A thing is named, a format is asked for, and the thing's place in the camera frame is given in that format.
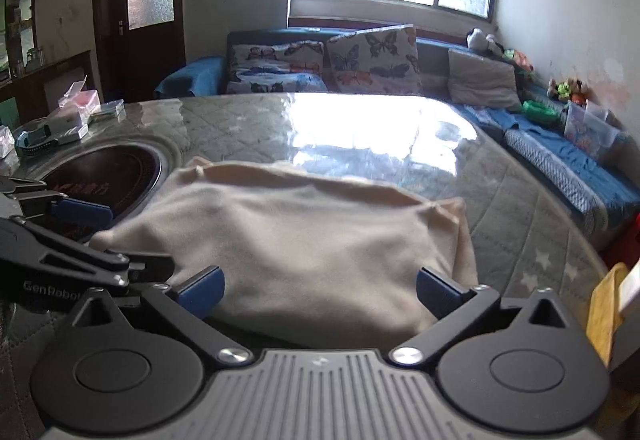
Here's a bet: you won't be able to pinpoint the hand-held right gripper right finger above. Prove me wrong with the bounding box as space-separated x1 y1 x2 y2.
389 265 571 367

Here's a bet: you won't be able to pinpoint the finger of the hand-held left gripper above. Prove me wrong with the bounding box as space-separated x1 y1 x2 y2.
0 175 116 231
0 215 176 288

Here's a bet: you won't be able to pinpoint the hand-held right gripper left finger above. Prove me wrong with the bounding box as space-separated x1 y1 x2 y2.
72 265 253 367

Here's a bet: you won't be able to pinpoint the cream knit garment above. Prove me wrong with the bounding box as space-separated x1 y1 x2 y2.
89 157 481 351

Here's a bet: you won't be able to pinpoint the white box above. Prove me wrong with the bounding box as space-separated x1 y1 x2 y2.
42 112 91 144

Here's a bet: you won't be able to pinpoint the small clear lidded box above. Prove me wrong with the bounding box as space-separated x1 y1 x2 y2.
89 100 126 123

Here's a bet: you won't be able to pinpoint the dark wooden side table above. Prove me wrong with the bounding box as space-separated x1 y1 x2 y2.
0 50 98 131

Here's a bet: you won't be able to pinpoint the dark wooden door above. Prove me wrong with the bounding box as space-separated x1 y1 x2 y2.
92 0 186 103

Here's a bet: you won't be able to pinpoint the yellow chair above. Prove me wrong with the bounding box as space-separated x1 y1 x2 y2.
585 262 628 368

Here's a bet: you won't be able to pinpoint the blue quilted sofa blanket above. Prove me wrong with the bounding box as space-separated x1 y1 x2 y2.
462 102 640 233

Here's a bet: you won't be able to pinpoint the dark wooden shelf unit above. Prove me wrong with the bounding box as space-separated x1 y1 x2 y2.
0 0 40 85

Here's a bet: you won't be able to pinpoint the green bowl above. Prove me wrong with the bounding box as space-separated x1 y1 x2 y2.
522 100 556 121

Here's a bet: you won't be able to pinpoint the grey pillow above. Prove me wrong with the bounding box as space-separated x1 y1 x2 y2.
447 48 523 111

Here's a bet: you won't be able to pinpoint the blue butterfly print cushion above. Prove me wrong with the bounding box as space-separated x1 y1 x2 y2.
226 70 329 94

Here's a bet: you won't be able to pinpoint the clear plastic storage box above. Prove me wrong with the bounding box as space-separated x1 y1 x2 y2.
564 100 621 158

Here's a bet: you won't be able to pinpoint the blue sofa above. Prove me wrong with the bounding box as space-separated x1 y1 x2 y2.
155 27 640 235

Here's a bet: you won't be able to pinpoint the brown and green plush toys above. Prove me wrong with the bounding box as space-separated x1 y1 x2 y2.
547 77 588 105

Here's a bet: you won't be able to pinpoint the butterfly print pillow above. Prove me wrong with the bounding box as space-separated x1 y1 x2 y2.
230 41 326 74
325 24 421 94

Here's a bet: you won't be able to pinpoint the orange and green toy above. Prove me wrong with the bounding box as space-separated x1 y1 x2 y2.
502 47 533 70

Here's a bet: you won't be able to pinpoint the white plush toy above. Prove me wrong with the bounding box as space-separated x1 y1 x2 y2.
467 28 503 55

